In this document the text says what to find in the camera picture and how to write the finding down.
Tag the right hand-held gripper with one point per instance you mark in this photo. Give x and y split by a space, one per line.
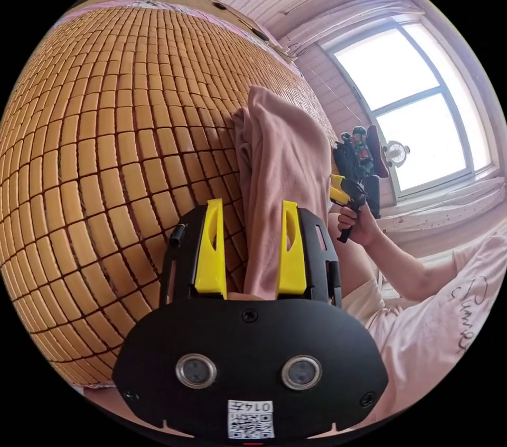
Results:
356 191

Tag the person's right hand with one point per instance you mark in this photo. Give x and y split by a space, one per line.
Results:
362 227

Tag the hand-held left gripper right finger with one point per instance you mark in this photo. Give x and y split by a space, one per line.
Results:
294 261

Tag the pink long sleeve shirt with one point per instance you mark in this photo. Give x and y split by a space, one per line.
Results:
279 162

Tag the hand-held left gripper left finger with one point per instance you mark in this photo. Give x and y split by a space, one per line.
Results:
209 257

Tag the person's body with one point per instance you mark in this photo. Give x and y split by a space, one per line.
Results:
427 336

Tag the person's right forearm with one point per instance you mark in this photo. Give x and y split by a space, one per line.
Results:
412 269

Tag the bed with woven mat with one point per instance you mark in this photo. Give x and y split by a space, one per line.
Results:
119 146

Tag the small white fan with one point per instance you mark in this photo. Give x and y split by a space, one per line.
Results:
396 153

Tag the window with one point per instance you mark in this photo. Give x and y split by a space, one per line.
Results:
416 98

